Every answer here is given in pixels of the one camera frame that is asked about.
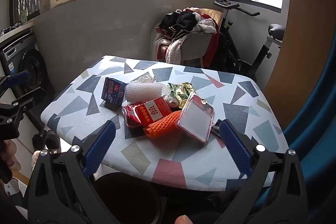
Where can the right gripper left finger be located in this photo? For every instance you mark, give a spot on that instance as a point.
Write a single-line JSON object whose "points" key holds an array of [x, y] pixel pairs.
{"points": [[60, 190]]}

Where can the person's left hand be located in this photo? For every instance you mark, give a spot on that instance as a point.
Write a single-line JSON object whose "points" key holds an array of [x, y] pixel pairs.
{"points": [[8, 155]]}

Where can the geometric patterned table cover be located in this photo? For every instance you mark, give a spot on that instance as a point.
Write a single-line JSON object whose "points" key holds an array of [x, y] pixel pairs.
{"points": [[178, 159]]}

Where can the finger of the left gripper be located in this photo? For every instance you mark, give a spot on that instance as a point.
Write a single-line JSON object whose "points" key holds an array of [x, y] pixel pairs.
{"points": [[28, 101], [17, 79]]}

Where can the blue milk carton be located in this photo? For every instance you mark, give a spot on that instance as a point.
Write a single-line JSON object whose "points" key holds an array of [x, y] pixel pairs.
{"points": [[113, 92]]}

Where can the black exercise bike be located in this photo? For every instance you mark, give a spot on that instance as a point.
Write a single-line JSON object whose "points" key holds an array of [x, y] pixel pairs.
{"points": [[227, 57]]}

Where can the red cigarette pack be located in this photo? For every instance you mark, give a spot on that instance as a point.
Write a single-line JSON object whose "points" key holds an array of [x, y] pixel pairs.
{"points": [[152, 111]]}

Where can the clear plastic card case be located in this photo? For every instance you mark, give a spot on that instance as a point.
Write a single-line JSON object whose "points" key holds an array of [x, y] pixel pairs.
{"points": [[196, 118]]}

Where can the grey washing machine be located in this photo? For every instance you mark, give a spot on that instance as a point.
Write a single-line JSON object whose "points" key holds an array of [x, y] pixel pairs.
{"points": [[21, 53]]}

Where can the pile of clothes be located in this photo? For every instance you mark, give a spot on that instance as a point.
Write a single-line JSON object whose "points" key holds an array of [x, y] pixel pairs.
{"points": [[177, 23]]}

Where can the person's right hand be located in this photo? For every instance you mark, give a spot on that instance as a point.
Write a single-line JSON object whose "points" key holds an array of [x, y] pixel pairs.
{"points": [[183, 219]]}

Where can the black shoe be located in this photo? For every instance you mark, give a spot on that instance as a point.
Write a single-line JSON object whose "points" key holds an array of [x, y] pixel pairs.
{"points": [[46, 140]]}

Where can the crushed red soda can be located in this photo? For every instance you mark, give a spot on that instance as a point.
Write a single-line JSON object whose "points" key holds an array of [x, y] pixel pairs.
{"points": [[130, 117]]}

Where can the white tissue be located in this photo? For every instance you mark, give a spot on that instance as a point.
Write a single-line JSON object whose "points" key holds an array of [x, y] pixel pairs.
{"points": [[145, 79]]}

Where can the wooden wardrobe panel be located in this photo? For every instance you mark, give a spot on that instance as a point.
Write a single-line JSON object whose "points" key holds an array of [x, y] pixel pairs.
{"points": [[306, 45]]}

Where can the gold foil wrapper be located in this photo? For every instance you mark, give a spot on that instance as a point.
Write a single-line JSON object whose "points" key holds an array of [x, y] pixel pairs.
{"points": [[178, 94]]}

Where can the white foam fruit net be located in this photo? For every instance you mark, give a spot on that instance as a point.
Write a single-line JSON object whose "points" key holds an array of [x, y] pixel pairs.
{"points": [[135, 92]]}

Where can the black round lid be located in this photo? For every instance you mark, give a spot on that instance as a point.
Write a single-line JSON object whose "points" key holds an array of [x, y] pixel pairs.
{"points": [[215, 129]]}

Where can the grey chair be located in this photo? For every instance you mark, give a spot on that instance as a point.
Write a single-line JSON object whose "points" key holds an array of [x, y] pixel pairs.
{"points": [[198, 44]]}

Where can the orange foam fruit net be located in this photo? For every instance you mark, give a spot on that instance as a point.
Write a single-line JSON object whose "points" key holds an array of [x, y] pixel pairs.
{"points": [[164, 126]]}

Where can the blue curtain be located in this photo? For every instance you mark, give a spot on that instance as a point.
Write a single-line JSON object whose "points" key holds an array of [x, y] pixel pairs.
{"points": [[312, 135]]}

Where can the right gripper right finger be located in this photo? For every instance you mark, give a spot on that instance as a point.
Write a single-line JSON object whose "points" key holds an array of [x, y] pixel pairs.
{"points": [[274, 191]]}

